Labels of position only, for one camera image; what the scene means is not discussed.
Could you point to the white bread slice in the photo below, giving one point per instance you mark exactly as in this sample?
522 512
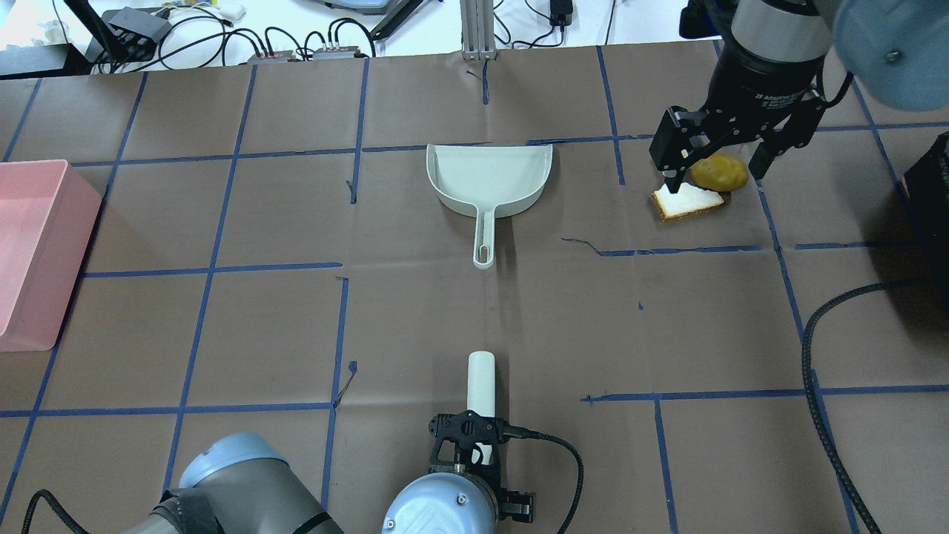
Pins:
689 200

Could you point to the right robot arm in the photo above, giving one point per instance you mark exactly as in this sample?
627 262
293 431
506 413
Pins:
766 84

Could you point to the pink plastic bin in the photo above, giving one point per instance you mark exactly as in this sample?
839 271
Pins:
48 210

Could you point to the pale green dustpan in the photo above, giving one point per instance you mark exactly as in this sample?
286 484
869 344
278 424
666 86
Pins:
488 182

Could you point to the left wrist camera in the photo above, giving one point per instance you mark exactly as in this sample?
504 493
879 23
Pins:
468 439

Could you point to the white hand brush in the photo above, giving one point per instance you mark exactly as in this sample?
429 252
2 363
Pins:
481 383

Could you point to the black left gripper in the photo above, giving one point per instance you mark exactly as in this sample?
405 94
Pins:
517 505

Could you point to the yellow potato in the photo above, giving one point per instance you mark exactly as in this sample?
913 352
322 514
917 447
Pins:
720 172

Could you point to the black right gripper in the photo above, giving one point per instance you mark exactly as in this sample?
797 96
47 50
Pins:
764 83

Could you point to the black usb hub box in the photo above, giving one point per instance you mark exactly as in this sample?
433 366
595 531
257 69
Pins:
146 27

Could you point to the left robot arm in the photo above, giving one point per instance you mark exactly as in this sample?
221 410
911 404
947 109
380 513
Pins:
242 485

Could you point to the aluminium frame post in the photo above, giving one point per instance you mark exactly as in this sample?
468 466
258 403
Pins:
477 30

